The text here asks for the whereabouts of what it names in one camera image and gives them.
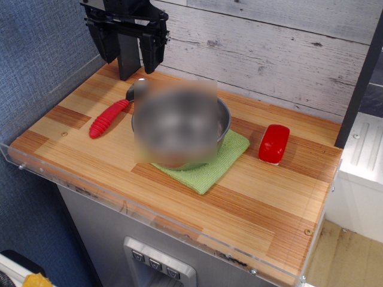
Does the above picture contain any yellow object at corner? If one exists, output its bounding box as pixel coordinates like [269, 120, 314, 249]
[22, 273, 54, 287]

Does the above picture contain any silver dispenser panel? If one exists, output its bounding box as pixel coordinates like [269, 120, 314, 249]
[123, 236, 197, 286]

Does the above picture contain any green cloth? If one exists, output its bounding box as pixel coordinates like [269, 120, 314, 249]
[139, 129, 251, 196]

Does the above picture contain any red toy hotdog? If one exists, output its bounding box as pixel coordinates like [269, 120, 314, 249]
[259, 124, 290, 165]

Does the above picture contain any clear acrylic table guard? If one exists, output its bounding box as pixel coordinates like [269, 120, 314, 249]
[12, 39, 345, 286]

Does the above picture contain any grey toy fridge cabinet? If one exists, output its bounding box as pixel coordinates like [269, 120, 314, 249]
[59, 187, 272, 286]

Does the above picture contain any white side cabinet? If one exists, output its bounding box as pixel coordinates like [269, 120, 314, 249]
[325, 112, 382, 242]

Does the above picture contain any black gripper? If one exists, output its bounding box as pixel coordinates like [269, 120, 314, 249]
[80, 1, 169, 74]

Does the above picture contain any stainless steel bowl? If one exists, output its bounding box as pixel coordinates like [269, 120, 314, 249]
[132, 94, 231, 170]

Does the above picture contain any dark right frame post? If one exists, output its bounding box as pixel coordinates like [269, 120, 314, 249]
[335, 10, 382, 149]

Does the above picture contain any red handled metal spoon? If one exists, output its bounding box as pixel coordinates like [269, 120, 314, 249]
[89, 78, 148, 139]

